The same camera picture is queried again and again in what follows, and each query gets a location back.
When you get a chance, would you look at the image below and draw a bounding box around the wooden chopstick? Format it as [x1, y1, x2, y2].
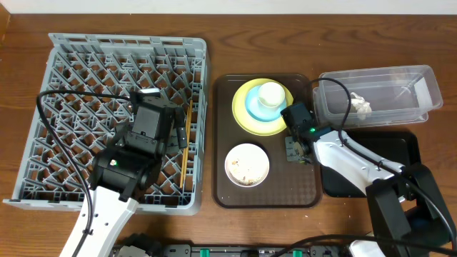
[180, 106, 191, 189]
[180, 99, 193, 189]

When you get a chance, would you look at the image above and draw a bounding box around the white bowl with food residue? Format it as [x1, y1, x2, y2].
[224, 143, 270, 188]

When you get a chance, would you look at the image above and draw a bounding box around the white tissue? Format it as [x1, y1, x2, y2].
[351, 92, 372, 120]

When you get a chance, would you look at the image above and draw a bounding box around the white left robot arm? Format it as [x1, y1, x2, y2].
[61, 96, 188, 256]

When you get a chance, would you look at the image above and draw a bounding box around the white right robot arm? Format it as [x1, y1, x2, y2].
[281, 103, 456, 256]

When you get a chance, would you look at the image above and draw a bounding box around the brown serving tray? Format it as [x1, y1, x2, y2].
[212, 74, 323, 208]

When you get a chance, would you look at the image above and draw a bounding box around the white cup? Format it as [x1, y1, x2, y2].
[258, 82, 286, 108]

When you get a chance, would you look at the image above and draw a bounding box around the light blue saucer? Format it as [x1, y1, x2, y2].
[245, 86, 287, 122]

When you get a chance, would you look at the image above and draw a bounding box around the yellow-green plate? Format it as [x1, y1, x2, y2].
[232, 79, 293, 136]

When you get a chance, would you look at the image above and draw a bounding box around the grey plastic dish rack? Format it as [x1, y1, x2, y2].
[6, 33, 211, 216]

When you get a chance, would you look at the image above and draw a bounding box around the clear plastic container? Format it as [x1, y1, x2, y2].
[313, 65, 443, 129]

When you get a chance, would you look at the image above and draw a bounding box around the black plastic tray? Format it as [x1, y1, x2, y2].
[321, 131, 421, 198]

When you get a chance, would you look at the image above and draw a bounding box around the black base rail with buttons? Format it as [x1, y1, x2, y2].
[108, 233, 351, 257]

